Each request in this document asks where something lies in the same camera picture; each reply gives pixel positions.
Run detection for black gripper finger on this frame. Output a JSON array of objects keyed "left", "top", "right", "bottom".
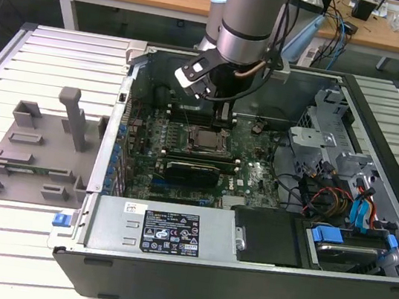
[{"left": 213, "top": 101, "right": 238, "bottom": 132}]

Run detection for CPU socket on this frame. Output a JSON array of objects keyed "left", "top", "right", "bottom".
[{"left": 183, "top": 123, "right": 234, "bottom": 157}]

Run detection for RAM slot white clips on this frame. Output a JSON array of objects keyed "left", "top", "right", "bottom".
[
  {"left": 166, "top": 103, "right": 238, "bottom": 120},
  {"left": 159, "top": 155, "right": 240, "bottom": 175},
  {"left": 160, "top": 149, "right": 240, "bottom": 166},
  {"left": 166, "top": 109, "right": 238, "bottom": 126}
]

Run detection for black graphics card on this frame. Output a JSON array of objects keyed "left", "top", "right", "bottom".
[{"left": 163, "top": 158, "right": 223, "bottom": 190}]

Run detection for green motherboard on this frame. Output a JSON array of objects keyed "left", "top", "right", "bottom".
[{"left": 117, "top": 97, "right": 294, "bottom": 221}]

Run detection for silver finned heatsink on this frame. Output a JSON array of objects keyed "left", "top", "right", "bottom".
[{"left": 220, "top": 193, "right": 249, "bottom": 214}]

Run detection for pale blue teach pendant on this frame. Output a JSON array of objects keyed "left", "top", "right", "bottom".
[{"left": 279, "top": 10, "right": 328, "bottom": 69}]

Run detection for silver drive cage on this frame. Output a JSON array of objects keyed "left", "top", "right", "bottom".
[{"left": 280, "top": 79, "right": 396, "bottom": 193}]

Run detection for black plastic shroud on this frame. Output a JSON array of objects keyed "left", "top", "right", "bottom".
[{"left": 224, "top": 203, "right": 317, "bottom": 271}]

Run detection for small black box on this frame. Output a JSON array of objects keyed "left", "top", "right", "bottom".
[{"left": 343, "top": 21, "right": 360, "bottom": 36}]

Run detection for grey power supply unit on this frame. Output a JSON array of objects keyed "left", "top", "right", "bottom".
[{"left": 83, "top": 189, "right": 251, "bottom": 271}]

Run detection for black container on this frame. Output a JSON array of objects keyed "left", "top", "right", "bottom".
[{"left": 350, "top": 0, "right": 380, "bottom": 22}]

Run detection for black silver PC case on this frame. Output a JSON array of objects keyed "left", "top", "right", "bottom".
[{"left": 39, "top": 30, "right": 399, "bottom": 299}]

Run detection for hard disk blue carrier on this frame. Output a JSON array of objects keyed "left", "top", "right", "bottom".
[{"left": 302, "top": 221, "right": 399, "bottom": 281}]

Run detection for blue plastic latch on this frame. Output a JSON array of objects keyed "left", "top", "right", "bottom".
[{"left": 51, "top": 211, "right": 73, "bottom": 229}]

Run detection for grey parts rack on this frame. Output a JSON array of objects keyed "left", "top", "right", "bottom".
[{"left": 0, "top": 76, "right": 114, "bottom": 216}]

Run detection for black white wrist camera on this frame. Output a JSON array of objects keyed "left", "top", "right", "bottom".
[{"left": 171, "top": 46, "right": 224, "bottom": 103}]

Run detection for yellow red wire bundle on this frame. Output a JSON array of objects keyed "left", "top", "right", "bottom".
[{"left": 302, "top": 182, "right": 352, "bottom": 221}]

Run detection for blue flat data cable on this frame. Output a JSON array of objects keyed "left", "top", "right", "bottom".
[{"left": 346, "top": 194, "right": 375, "bottom": 236}]

